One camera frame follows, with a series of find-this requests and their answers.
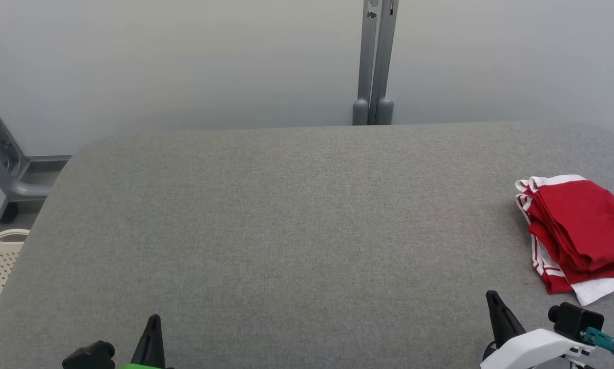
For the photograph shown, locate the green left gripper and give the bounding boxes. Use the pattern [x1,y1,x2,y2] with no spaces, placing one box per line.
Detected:
[117,314,166,369]

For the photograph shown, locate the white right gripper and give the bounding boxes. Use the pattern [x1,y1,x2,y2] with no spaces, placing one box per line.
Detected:
[480,290,594,369]

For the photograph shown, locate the red basketball shorts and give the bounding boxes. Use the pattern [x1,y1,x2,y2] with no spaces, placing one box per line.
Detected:
[523,175,614,272]

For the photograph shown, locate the grey double metal post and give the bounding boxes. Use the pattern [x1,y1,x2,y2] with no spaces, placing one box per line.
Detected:
[352,0,399,126]

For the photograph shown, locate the red white basketball jersey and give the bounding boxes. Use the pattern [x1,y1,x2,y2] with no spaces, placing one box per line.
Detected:
[515,179,614,306]

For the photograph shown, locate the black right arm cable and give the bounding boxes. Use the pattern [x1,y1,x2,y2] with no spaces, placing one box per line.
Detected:
[581,328,614,365]

